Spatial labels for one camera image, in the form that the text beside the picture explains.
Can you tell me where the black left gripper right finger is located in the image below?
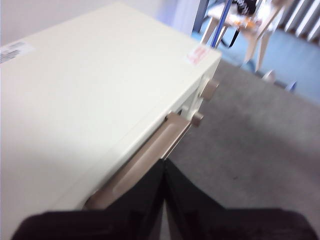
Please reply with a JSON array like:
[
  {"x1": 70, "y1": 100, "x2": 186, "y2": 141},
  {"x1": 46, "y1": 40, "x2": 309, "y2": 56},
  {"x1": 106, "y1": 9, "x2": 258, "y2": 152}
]
[{"x1": 164, "y1": 159, "x2": 313, "y2": 240}]

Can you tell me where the beige oven knob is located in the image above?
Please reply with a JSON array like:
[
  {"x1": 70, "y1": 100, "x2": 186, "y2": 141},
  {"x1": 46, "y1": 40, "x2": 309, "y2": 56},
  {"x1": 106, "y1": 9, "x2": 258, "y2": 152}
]
[
  {"x1": 190, "y1": 111, "x2": 205, "y2": 128},
  {"x1": 199, "y1": 78, "x2": 220, "y2": 101}
]

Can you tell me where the cream Toshiba toaster oven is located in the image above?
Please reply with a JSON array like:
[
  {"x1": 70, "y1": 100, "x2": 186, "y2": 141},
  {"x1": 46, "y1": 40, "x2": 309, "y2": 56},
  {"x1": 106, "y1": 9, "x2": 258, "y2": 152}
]
[{"x1": 0, "y1": 2, "x2": 223, "y2": 213}]

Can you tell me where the oven door with beige handle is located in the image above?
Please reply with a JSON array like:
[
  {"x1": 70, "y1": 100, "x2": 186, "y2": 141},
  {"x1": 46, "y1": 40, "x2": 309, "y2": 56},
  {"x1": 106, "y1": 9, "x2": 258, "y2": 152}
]
[{"x1": 83, "y1": 111, "x2": 195, "y2": 211}]

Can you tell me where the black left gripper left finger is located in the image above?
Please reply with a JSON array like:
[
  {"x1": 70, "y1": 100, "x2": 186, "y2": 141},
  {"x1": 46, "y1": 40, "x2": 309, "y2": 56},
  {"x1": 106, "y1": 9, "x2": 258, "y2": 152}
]
[{"x1": 11, "y1": 158, "x2": 166, "y2": 240}]

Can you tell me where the white ribbed radiator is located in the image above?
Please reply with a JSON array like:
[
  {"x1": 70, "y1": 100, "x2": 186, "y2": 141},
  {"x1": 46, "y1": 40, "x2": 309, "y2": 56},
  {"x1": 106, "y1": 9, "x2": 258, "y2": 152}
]
[{"x1": 282, "y1": 0, "x2": 320, "y2": 44}]

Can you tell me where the pale wooden chair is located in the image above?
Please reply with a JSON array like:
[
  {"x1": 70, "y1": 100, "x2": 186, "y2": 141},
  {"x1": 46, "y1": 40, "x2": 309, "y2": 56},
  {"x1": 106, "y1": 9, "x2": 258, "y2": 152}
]
[{"x1": 199, "y1": 0, "x2": 287, "y2": 66}]

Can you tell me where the blue metal pole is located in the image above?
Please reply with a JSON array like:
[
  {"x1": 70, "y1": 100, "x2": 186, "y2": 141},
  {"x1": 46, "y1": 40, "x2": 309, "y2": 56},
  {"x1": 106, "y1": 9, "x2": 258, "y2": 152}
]
[{"x1": 209, "y1": 0, "x2": 234, "y2": 49}]

